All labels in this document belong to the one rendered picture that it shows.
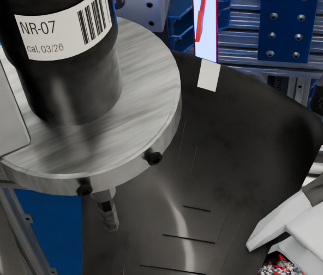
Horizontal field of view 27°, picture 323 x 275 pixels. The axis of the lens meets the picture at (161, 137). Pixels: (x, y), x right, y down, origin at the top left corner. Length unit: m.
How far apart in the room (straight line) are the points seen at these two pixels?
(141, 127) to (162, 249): 0.29
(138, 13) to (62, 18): 0.82
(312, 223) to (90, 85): 0.32
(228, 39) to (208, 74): 0.61
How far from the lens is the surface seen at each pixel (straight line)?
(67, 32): 0.18
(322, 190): 0.50
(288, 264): 0.88
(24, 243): 1.20
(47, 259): 1.29
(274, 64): 1.23
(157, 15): 0.99
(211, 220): 0.51
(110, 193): 0.28
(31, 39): 0.19
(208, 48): 0.71
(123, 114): 0.22
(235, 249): 0.50
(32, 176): 0.21
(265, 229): 0.50
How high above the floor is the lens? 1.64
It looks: 55 degrees down
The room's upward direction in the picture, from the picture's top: 7 degrees counter-clockwise
